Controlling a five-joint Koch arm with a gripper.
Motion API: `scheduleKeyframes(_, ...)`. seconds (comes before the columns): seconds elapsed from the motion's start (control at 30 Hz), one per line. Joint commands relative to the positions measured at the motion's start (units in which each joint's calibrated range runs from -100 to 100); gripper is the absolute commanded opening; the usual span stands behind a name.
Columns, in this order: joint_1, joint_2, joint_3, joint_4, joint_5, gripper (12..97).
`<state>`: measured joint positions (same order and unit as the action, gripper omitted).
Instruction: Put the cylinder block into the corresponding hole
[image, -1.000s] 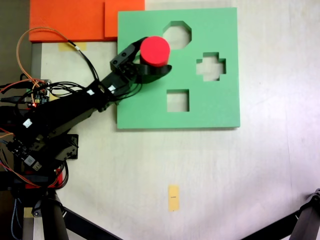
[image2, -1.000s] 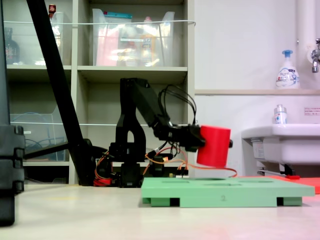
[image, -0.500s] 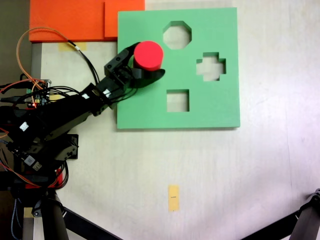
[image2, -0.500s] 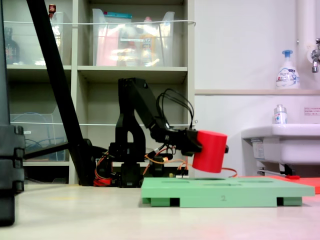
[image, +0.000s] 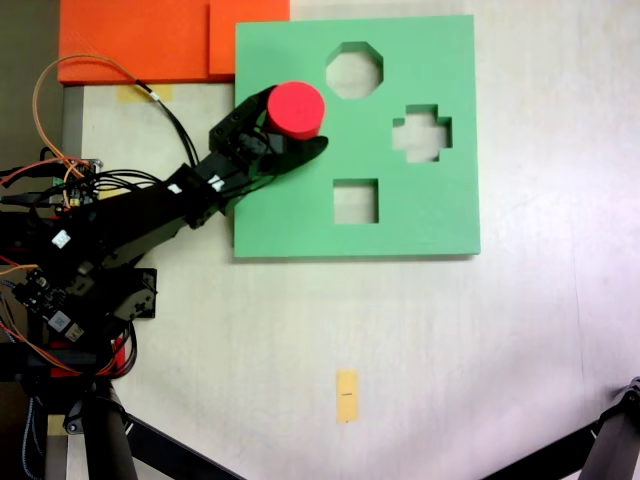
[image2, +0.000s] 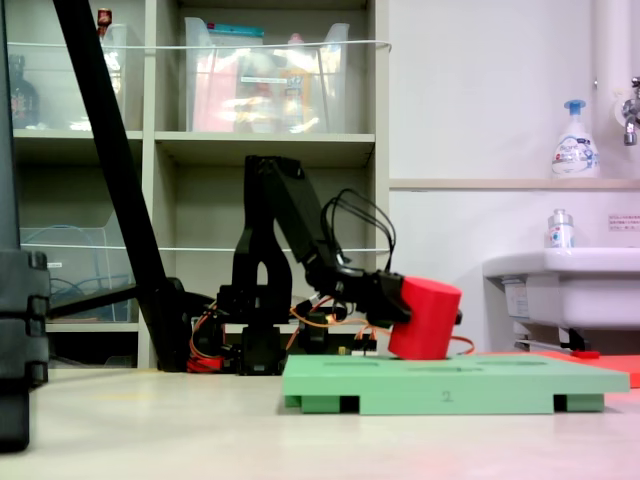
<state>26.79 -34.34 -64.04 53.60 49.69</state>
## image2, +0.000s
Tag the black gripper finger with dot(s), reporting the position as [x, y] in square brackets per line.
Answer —
[392, 300]
[458, 317]

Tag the red cylinder block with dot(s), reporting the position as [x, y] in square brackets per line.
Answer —
[430, 320]

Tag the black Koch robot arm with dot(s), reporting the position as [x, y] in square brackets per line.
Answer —
[280, 200]

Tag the green shape-hole board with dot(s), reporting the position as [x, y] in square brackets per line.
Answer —
[425, 387]

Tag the small clear sanitizer bottle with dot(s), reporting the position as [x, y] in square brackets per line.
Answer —
[559, 232]

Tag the white sink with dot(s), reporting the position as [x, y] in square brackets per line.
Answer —
[590, 295]

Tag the white soap pump bottle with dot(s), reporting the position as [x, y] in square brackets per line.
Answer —
[575, 150]

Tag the large clear storage bin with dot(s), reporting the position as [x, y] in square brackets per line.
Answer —
[260, 100]

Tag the bottle with pink cap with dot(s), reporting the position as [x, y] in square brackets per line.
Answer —
[297, 85]

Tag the beige shelf unit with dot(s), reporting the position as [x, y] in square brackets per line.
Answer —
[200, 145]

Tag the teal-topped pouch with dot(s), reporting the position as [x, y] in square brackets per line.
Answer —
[235, 35]

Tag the clear bin with bottles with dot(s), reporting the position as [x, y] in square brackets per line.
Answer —
[117, 75]

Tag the dark glass bottle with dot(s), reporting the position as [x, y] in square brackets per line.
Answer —
[22, 100]

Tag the wall label with red text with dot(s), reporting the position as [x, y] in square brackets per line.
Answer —
[625, 222]

